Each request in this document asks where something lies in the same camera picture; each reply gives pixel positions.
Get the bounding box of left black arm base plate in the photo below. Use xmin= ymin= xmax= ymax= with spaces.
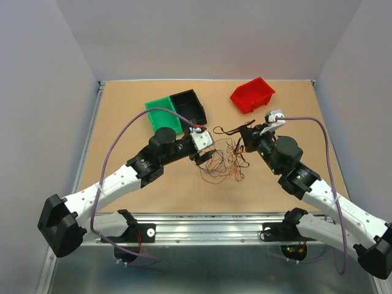
xmin=107 ymin=223 xmax=156 ymax=243

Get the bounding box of thin black wire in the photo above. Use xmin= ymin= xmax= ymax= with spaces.
xmin=198 ymin=140 xmax=233 ymax=177

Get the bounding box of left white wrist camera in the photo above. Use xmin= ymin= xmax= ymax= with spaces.
xmin=190 ymin=130 xmax=214 ymax=152

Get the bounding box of aluminium rail frame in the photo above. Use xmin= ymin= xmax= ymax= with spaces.
xmin=33 ymin=80 xmax=392 ymax=294

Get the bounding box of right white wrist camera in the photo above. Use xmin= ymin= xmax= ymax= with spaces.
xmin=260 ymin=109 xmax=285 ymax=135

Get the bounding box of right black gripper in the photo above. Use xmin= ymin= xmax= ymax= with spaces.
xmin=238 ymin=122 xmax=281 ymax=175

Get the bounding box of red plastic bin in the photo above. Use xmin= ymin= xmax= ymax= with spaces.
xmin=230 ymin=77 xmax=276 ymax=114

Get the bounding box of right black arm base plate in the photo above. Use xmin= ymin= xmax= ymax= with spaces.
xmin=259 ymin=222 xmax=303 ymax=242

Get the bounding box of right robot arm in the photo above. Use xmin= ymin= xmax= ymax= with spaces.
xmin=239 ymin=124 xmax=391 ymax=279

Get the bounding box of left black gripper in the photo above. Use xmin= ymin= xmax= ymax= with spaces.
xmin=161 ymin=119 xmax=214 ymax=166

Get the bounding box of black plastic bin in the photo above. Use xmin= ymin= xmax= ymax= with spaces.
xmin=170 ymin=89 xmax=207 ymax=126

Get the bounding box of green plastic bin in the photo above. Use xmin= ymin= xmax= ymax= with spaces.
xmin=145 ymin=96 xmax=183 ymax=135

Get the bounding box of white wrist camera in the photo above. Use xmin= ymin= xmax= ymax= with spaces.
xmin=190 ymin=130 xmax=214 ymax=152
xmin=260 ymin=109 xmax=285 ymax=135

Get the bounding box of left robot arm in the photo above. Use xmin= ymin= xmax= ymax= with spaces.
xmin=37 ymin=127 xmax=214 ymax=257

